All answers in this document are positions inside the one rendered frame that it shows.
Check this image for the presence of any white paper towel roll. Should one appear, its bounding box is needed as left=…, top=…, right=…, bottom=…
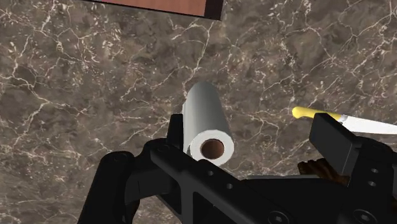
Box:
left=181, top=81, right=235, bottom=167

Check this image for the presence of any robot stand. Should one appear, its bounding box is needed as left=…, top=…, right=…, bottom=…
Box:
left=83, top=0, right=226, bottom=22

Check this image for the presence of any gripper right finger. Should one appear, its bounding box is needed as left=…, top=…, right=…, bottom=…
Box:
left=309, top=112, right=397, bottom=224

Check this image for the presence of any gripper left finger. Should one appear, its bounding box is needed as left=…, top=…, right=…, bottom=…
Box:
left=77, top=113, right=281, bottom=224

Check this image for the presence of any yellow handled knife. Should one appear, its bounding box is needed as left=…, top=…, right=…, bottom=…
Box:
left=291, top=106, right=397, bottom=136

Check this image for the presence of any dark brown lumpy object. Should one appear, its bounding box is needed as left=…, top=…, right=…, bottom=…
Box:
left=297, top=157, right=351, bottom=187

